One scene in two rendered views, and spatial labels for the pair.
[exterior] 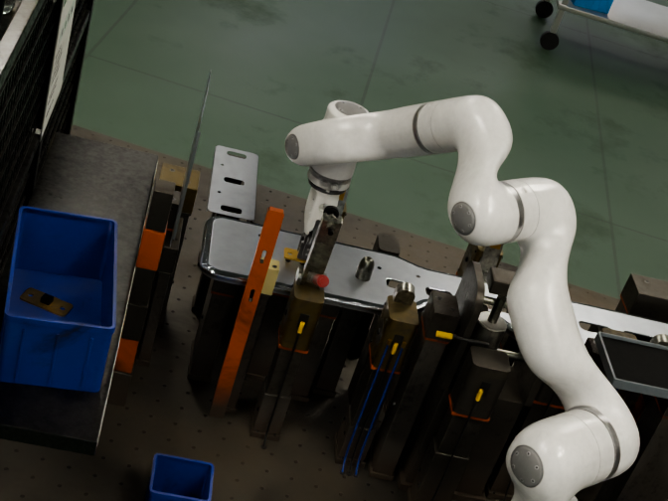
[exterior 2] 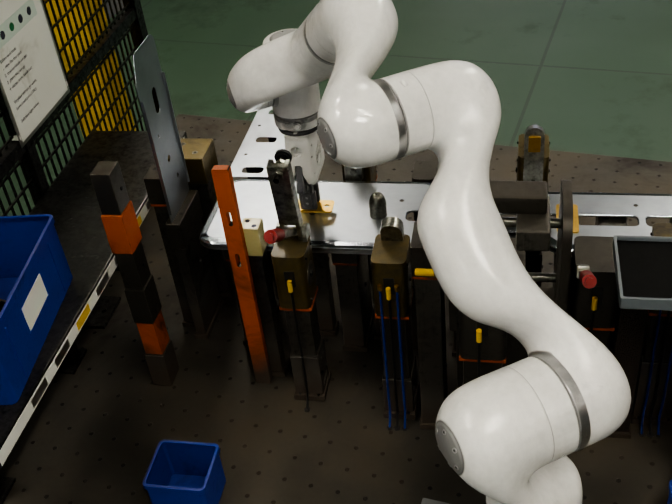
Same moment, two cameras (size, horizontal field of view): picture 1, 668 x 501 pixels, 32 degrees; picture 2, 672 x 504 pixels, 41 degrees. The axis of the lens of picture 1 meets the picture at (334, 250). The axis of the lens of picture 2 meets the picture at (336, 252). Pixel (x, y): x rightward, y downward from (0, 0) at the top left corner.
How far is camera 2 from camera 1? 102 cm
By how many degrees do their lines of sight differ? 22
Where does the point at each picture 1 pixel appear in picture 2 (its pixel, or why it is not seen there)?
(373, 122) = (284, 45)
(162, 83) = not seen: hidden behind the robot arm
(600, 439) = (549, 400)
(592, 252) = not seen: outside the picture
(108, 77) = not seen: hidden behind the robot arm
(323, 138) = (242, 77)
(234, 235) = (245, 196)
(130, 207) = (135, 190)
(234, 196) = (260, 155)
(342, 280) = (353, 223)
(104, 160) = (128, 148)
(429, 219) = (618, 122)
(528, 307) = (431, 235)
